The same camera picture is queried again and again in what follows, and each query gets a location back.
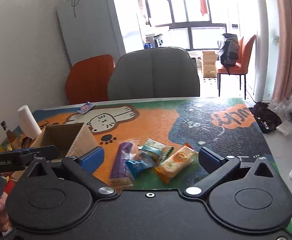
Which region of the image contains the grey black backpack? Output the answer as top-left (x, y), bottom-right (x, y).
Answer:
top-left (217, 33), bottom-right (240, 67)

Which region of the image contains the orange rice cracker packet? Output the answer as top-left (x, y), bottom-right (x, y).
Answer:
top-left (154, 145), bottom-right (198, 184)

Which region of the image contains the white paper towel roll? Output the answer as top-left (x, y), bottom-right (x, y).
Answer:
top-left (18, 105), bottom-right (42, 139)

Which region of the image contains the small blue tissue pack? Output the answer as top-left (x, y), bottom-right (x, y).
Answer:
top-left (77, 102), bottom-right (96, 114)

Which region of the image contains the black bag on floor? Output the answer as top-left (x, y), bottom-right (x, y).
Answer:
top-left (249, 102), bottom-right (282, 134)

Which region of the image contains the blue snack packet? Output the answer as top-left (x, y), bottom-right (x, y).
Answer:
top-left (125, 152), bottom-right (155, 179)

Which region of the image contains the grey padded chair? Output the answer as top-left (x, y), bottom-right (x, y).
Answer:
top-left (107, 47), bottom-right (200, 100)

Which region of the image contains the orange chair by window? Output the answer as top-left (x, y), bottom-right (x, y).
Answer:
top-left (216, 35), bottom-right (256, 99)

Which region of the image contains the purple bread loaf packet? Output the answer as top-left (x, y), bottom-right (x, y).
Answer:
top-left (109, 140), bottom-right (139, 189)

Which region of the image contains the brown cardboard box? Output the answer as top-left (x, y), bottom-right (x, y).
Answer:
top-left (32, 122), bottom-right (98, 158)

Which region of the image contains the person's left hand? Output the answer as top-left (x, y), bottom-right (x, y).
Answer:
top-left (0, 192), bottom-right (11, 233)

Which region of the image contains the orange chair near wall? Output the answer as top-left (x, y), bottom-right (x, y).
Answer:
top-left (65, 55), bottom-right (115, 105)

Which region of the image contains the cardboard box on floor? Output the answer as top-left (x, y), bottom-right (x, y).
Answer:
top-left (202, 51), bottom-right (218, 78)

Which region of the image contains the clear green snack packet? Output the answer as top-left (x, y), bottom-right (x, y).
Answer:
top-left (141, 138), bottom-right (174, 166)

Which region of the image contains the pink curtain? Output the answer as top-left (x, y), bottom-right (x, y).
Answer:
top-left (273, 0), bottom-right (292, 100)

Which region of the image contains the white refrigerator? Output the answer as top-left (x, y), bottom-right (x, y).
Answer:
top-left (57, 0), bottom-right (144, 65)

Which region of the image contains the colourful cat table mat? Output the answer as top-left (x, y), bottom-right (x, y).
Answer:
top-left (1, 97), bottom-right (292, 233)

